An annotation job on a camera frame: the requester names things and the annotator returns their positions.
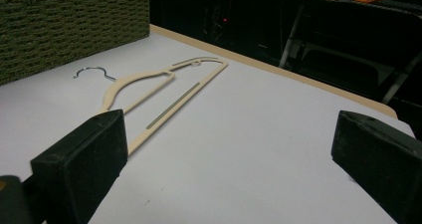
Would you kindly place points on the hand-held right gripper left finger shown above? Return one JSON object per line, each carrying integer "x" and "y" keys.
{"x": 83, "y": 161}

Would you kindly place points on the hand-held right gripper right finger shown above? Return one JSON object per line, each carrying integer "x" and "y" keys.
{"x": 378, "y": 154}

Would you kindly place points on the beige clothes hanger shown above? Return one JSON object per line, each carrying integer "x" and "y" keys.
{"x": 159, "y": 81}

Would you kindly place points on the dark folding chair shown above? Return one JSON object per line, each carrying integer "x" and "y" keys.
{"x": 358, "y": 51}

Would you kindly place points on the green woven basket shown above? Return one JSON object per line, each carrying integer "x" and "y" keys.
{"x": 66, "y": 28}

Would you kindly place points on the dark side table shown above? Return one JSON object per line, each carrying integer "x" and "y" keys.
{"x": 331, "y": 5}

